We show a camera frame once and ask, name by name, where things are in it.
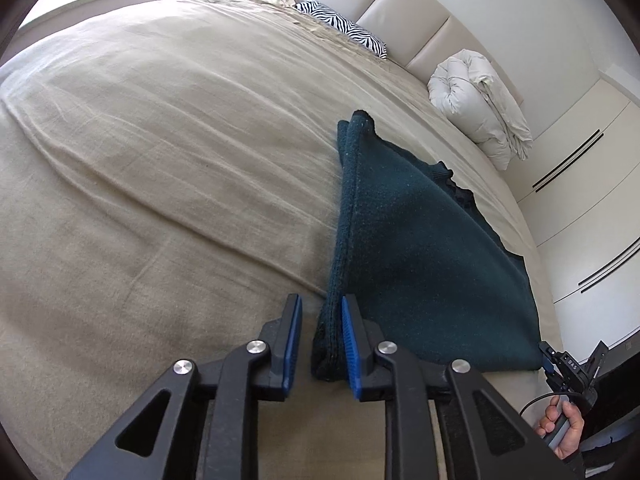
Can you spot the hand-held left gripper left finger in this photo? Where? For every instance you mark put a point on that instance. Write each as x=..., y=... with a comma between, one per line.
x=294, y=345

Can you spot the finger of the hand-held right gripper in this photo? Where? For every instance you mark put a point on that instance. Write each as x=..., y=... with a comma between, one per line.
x=599, y=357
x=547, y=357

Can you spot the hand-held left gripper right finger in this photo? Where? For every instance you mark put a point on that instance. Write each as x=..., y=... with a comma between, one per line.
x=350, y=347

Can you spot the dark teal blanket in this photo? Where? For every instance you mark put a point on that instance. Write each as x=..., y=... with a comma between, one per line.
x=425, y=260

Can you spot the person's right hand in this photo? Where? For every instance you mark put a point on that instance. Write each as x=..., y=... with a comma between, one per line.
x=570, y=432

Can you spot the white wardrobe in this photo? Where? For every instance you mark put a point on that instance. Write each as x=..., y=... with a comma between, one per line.
x=585, y=210

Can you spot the beige bed cover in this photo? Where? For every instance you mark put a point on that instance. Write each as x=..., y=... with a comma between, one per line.
x=150, y=160

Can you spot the white folded duvet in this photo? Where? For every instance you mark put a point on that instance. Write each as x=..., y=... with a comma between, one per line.
x=480, y=105

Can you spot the zebra print pillow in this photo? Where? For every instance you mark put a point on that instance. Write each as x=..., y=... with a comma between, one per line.
x=345, y=27

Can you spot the cream padded headboard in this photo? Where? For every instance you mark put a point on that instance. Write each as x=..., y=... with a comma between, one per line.
x=425, y=20

